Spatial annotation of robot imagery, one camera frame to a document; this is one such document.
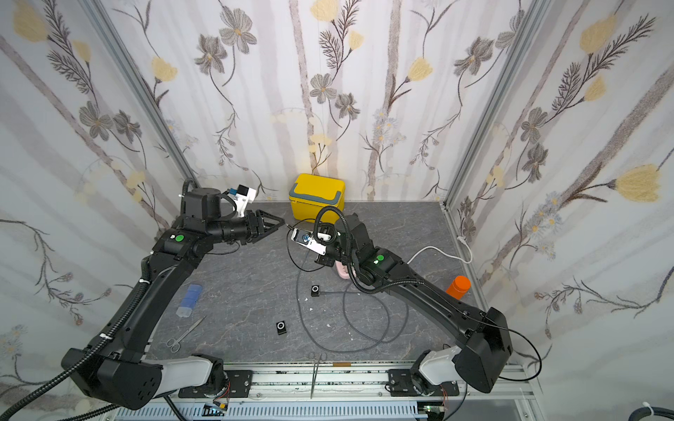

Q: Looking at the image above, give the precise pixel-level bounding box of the blue transparent bottle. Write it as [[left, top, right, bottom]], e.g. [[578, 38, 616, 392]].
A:
[[176, 283, 203, 319]]

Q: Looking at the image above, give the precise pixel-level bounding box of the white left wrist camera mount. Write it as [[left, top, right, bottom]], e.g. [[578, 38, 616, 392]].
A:
[[226, 184, 257, 218]]

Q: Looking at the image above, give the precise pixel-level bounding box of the pink power strip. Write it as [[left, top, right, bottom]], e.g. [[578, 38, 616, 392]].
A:
[[335, 261, 350, 280]]

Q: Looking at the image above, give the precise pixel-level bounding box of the yellow plastic storage box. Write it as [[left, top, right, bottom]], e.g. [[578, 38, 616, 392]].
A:
[[289, 174, 346, 220]]

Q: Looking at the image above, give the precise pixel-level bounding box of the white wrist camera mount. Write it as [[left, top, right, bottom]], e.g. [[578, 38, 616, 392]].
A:
[[226, 184, 257, 218], [291, 228, 332, 255]]

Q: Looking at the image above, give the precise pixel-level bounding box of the silver scissors left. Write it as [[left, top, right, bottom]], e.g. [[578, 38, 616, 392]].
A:
[[166, 317, 205, 354]]

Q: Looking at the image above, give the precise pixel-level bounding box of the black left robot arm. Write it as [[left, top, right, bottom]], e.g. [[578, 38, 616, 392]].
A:
[[1, 181, 285, 420]]

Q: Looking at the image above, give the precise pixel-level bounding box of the white power strip cord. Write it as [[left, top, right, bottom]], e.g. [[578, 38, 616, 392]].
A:
[[407, 236, 474, 266]]

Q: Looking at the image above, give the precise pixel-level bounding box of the orange bottle cap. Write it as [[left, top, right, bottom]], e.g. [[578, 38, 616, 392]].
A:
[[446, 275, 471, 300]]

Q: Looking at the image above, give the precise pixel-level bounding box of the black USB cable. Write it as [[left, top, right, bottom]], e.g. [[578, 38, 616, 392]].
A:
[[283, 223, 328, 274]]

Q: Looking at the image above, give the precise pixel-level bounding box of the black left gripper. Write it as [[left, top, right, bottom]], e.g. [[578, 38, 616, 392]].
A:
[[205, 209, 286, 247]]

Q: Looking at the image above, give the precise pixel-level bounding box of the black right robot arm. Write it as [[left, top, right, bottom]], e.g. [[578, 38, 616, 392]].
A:
[[305, 205, 513, 394]]

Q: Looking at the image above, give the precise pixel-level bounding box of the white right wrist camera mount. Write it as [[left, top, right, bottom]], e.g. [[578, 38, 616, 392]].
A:
[[291, 228, 332, 255]]

